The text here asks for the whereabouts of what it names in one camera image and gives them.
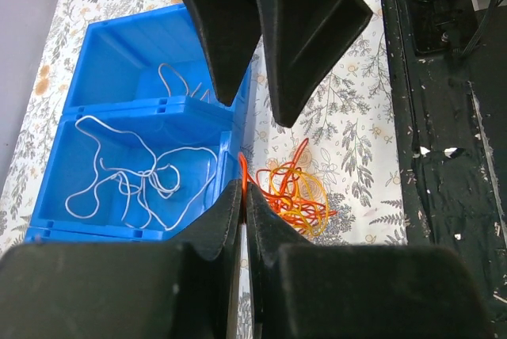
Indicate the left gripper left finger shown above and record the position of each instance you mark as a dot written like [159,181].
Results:
[185,287]

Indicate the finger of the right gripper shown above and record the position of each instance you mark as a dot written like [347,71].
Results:
[229,31]
[303,40]

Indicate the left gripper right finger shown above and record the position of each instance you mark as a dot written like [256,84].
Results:
[303,290]

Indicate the blue three-compartment bin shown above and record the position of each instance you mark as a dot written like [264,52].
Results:
[143,147]

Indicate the floral table mat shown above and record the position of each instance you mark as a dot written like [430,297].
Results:
[348,129]

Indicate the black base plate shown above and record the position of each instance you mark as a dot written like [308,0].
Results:
[447,64]

